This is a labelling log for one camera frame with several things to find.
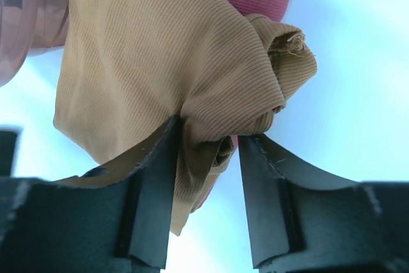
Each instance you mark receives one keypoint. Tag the pink translucent laundry basket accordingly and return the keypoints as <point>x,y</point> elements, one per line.
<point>29,28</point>

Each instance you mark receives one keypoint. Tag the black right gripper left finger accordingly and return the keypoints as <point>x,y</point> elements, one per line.
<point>115,218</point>

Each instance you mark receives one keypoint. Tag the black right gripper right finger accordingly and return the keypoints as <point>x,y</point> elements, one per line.
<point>304,219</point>

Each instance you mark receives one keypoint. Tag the mustard yellow tank top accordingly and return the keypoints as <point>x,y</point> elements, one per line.
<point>121,77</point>

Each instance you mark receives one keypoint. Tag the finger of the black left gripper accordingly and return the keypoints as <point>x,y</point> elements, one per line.
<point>10,142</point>

